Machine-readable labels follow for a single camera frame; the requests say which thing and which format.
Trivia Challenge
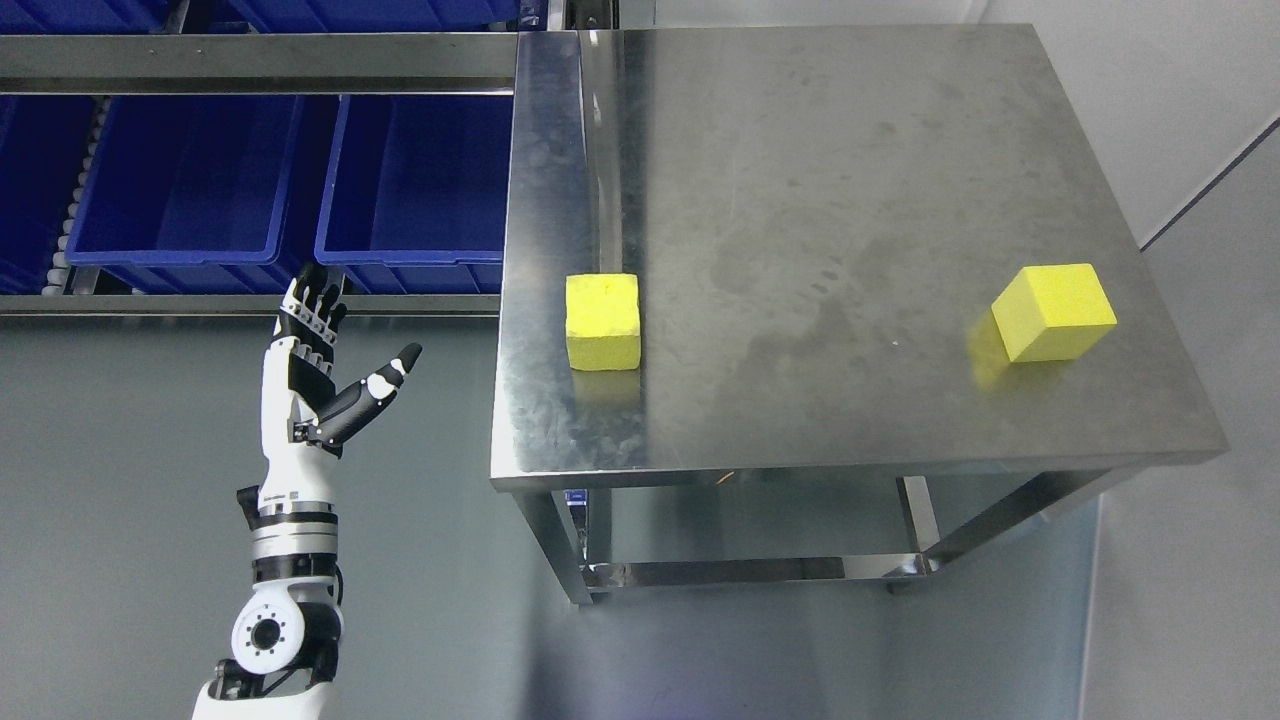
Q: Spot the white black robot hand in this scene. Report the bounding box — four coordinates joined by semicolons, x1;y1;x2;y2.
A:
260;263;422;505

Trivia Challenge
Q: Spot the yellow foam block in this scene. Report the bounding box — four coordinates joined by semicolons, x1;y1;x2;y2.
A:
991;263;1117;364
564;273;643;372

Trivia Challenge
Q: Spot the metal shelf rack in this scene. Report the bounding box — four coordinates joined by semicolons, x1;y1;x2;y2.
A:
0;0;652;319

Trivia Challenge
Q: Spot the blue plastic bin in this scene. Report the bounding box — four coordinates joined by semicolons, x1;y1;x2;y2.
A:
230;1;549;35
314;95;513;295
1;95;96;295
67;95;339;296
1;1;174;35

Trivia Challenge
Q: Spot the stainless steel table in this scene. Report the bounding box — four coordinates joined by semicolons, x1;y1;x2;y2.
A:
490;26;1228;603

